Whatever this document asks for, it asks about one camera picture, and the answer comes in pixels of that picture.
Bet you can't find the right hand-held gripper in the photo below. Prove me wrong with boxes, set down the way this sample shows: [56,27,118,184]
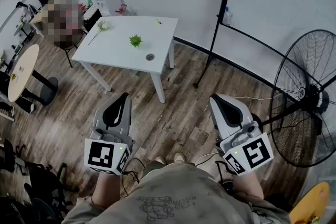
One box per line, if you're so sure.
[209,93,275,176]

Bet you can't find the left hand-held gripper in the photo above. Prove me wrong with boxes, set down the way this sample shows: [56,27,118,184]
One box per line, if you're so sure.
[83,92,135,175]

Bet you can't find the person's left forearm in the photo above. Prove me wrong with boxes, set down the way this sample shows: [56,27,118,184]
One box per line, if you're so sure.
[91,171,124,209]

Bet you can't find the person's right forearm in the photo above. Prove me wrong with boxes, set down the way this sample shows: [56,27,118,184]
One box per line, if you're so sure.
[232,170,265,200]

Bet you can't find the person's right shoe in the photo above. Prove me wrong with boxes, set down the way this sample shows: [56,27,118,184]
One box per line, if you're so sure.
[174,152,187,164]

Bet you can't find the brown wicker chair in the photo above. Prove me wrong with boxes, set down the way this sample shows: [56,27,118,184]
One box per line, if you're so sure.
[62,30,88,69]

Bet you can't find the green artificial plant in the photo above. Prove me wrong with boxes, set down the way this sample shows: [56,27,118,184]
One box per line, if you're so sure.
[128,34,143,48]

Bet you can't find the large black floor fan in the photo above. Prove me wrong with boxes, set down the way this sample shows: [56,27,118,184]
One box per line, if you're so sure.
[250,29,336,168]

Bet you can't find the white rectangular table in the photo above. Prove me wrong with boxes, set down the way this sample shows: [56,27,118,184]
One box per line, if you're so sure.
[71,16,180,104]

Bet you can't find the person's beige printed shirt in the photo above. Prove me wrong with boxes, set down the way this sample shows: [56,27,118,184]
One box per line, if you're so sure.
[61,162,292,224]

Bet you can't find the white artificial flower stem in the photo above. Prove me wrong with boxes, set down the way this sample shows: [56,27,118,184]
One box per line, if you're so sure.
[87,19,113,46]

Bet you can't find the black office chair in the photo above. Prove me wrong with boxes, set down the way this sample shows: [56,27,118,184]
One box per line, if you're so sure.
[0,138,26,174]
[15,143,80,209]

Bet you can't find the white spray bottle blue cap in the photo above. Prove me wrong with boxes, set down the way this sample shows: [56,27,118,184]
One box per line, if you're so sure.
[222,6,234,27]

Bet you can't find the round beige table black base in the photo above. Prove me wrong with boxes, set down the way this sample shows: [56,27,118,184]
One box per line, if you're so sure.
[7,44,59,106]

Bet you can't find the black cabinet with striped cloth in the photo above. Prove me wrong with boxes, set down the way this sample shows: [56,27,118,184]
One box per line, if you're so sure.
[83,4,103,33]

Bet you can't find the white water dispenser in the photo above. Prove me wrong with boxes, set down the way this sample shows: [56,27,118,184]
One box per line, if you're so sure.
[92,0,124,17]

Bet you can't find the whiteboard on black stand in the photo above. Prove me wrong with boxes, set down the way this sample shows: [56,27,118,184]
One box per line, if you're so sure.
[193,0,336,103]

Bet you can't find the yellow round table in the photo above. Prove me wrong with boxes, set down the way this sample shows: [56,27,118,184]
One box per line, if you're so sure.
[288,182,330,224]

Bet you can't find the wooden desk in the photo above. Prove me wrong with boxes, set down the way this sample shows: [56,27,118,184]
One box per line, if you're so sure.
[28,9,51,39]

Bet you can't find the white floor cable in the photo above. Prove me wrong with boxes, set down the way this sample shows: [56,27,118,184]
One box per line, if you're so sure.
[235,95,274,102]

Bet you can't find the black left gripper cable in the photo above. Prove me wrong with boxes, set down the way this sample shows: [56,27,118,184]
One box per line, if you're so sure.
[121,156,146,198]

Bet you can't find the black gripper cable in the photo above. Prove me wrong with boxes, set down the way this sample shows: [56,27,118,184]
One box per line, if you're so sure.
[121,156,146,198]
[195,152,235,194]

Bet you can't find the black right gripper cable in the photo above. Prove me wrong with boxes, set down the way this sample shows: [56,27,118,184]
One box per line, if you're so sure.
[195,152,235,194]

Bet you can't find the clear water jug red handle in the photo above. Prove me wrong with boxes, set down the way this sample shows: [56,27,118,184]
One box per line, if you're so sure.
[114,3,138,17]

